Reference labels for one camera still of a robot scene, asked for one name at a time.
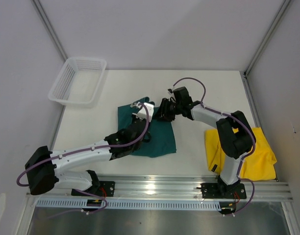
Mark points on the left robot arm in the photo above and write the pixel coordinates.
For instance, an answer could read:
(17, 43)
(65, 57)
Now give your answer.
(46, 170)

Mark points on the right corner aluminium post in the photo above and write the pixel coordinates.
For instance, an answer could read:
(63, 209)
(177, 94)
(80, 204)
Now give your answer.
(281, 12)

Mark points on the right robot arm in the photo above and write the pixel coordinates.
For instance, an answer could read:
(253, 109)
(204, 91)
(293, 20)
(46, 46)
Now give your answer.
(237, 140)

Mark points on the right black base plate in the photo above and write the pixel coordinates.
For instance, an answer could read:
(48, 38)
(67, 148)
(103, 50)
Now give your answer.
(221, 191)

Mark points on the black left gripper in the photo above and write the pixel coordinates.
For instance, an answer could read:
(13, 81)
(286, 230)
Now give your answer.
(134, 120)

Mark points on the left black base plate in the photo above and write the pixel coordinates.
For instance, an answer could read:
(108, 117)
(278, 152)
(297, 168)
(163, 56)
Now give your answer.
(102, 189)

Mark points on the green shorts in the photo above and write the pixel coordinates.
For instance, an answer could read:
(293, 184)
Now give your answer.
(162, 140)

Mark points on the white slotted cable duct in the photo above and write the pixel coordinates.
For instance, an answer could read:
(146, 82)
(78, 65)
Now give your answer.
(129, 204)

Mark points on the corner aluminium post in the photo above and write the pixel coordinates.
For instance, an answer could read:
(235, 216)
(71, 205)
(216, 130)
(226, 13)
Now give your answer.
(281, 12)
(45, 20)

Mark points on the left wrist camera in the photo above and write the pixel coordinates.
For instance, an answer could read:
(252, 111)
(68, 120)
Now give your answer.
(145, 110)

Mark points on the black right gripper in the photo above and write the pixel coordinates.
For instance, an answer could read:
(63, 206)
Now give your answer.
(163, 114)

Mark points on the yellow shorts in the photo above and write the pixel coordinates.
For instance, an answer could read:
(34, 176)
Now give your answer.
(258, 166)

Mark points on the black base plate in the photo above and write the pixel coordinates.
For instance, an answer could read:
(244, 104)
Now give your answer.
(221, 191)
(102, 189)

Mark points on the white plastic basket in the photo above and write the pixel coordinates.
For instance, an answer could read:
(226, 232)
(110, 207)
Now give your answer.
(79, 83)

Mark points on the left corner aluminium post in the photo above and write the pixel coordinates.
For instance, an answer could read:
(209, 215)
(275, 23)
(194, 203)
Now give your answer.
(45, 20)

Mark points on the aluminium rail frame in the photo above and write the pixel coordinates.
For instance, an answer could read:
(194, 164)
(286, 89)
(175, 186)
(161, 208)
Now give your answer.
(184, 188)

